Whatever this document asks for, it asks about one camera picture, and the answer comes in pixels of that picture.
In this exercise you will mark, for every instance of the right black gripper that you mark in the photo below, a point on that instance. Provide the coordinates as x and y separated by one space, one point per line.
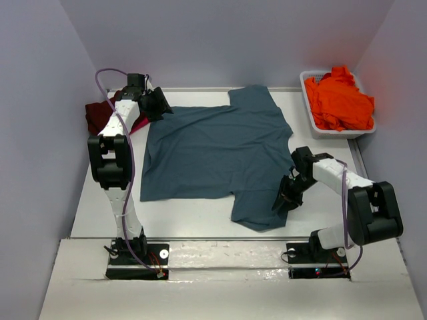
293 200

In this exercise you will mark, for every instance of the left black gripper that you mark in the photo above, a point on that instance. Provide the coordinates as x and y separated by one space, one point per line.
162 104

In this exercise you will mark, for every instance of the teal blue t shirt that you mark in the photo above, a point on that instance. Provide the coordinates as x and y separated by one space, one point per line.
240 150

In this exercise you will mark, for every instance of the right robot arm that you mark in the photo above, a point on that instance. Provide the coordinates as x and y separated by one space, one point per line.
370 211

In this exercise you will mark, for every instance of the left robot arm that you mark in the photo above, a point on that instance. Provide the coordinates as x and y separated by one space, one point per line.
112 159

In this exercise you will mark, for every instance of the pink folded t shirt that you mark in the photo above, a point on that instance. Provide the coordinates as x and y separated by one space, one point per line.
139 123

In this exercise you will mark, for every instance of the white plastic basket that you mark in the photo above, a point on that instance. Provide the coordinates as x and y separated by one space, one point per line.
315 131

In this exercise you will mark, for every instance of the dark red folded t shirt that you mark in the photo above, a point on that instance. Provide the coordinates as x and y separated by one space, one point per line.
97 116

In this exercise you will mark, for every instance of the orange t shirt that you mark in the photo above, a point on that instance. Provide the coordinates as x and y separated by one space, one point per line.
336 103

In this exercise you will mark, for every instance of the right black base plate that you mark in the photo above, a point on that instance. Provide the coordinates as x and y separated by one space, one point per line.
303 263

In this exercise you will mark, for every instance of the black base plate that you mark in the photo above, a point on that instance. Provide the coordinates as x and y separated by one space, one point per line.
124 267
303 263

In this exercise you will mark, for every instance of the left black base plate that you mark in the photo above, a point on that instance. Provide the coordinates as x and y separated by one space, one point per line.
124 267

